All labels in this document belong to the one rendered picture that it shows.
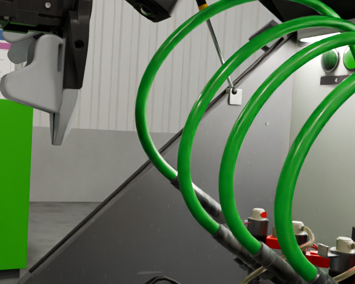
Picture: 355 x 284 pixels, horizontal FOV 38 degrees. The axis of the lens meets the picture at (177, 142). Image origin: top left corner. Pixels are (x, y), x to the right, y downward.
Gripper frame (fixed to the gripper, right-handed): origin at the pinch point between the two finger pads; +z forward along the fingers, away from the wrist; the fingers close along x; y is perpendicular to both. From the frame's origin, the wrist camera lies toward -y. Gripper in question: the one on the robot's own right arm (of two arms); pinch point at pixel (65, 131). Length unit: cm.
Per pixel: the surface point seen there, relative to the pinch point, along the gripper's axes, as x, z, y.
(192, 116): -3.4, -1.9, -14.1
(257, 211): -11.3, 10.1, -28.5
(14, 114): -330, 4, -38
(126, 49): -628, -88, -220
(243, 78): -43, -10, -45
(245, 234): 4.8, 8.7, -16.2
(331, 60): -31, -14, -56
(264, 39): -3.2, -10.9, -22.2
